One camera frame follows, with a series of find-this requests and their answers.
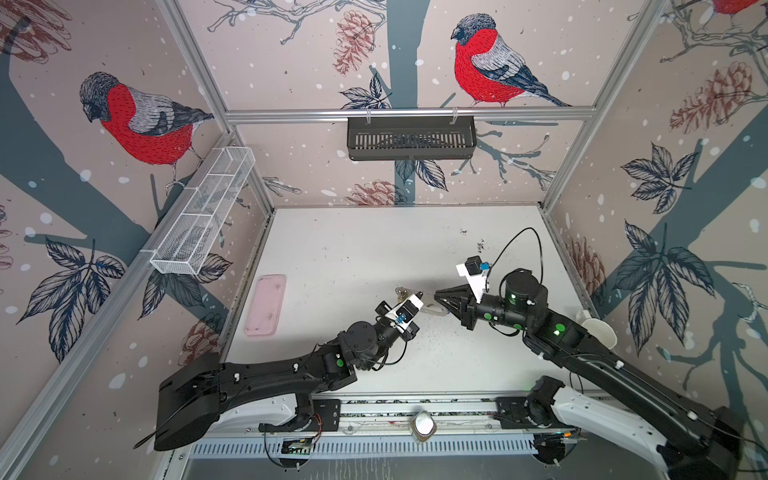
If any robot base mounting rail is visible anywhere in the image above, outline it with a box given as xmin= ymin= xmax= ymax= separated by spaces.
xmin=190 ymin=395 xmax=583 ymax=468

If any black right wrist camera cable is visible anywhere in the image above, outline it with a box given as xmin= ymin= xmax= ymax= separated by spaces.
xmin=484 ymin=226 xmax=544 ymax=289

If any dark grey hanging shelf basket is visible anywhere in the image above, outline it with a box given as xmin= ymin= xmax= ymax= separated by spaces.
xmin=347 ymin=116 xmax=477 ymax=161

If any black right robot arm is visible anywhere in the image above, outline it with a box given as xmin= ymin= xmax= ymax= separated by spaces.
xmin=434 ymin=269 xmax=744 ymax=479

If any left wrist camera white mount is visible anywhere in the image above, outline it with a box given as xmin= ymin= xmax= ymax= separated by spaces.
xmin=384 ymin=296 xmax=420 ymax=331

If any pink rectangular tray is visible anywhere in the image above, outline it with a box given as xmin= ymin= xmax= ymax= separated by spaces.
xmin=244 ymin=274 xmax=287 ymax=337

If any round silver knob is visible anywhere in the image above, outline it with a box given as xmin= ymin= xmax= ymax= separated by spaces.
xmin=409 ymin=411 xmax=437 ymax=442

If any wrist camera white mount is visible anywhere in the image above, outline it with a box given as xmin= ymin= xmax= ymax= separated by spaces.
xmin=456 ymin=255 xmax=490 ymax=303
xmin=384 ymin=296 xmax=420 ymax=331

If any silver metal keyring carabiner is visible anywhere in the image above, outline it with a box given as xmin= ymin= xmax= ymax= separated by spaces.
xmin=395 ymin=286 xmax=449 ymax=317

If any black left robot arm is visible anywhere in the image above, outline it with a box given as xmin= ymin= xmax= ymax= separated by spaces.
xmin=150 ymin=292 xmax=424 ymax=451

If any white wire mesh basket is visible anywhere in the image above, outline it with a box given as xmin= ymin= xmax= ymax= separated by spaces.
xmin=150 ymin=146 xmax=255 ymax=275

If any white ceramic mug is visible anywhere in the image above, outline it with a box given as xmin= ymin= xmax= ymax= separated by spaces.
xmin=576 ymin=310 xmax=618 ymax=349

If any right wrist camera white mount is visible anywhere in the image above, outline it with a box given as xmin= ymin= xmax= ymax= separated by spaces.
xmin=456 ymin=255 xmax=490 ymax=303

